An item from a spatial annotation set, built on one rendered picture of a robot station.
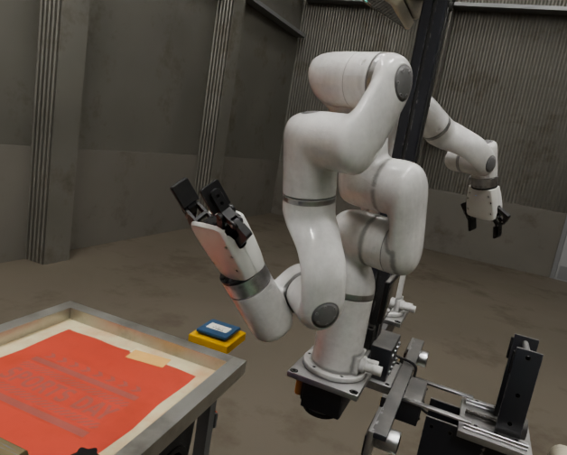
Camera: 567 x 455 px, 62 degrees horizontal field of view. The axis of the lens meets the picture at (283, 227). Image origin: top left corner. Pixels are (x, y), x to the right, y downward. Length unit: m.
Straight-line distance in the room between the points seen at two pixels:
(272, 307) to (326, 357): 0.21
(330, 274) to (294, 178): 0.15
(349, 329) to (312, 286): 0.21
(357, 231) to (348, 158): 0.22
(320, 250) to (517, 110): 8.38
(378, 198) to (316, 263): 0.16
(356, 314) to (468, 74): 8.34
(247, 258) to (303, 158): 0.17
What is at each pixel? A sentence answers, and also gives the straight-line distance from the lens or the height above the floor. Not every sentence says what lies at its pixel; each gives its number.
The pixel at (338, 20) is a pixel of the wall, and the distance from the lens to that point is 9.78.
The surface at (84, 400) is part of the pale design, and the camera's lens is 1.14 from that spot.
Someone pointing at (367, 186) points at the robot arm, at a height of 1.50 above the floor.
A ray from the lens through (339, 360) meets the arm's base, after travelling 0.93.
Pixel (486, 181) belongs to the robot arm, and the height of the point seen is 1.53.
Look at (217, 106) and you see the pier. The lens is 7.08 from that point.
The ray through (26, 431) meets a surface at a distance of 1.07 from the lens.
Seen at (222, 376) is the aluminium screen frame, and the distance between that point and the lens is 1.18.
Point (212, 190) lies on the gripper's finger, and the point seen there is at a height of 1.48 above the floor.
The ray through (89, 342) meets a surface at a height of 0.96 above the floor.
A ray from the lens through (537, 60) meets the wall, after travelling 9.14.
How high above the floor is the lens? 1.56
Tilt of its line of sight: 11 degrees down
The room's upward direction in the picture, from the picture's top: 9 degrees clockwise
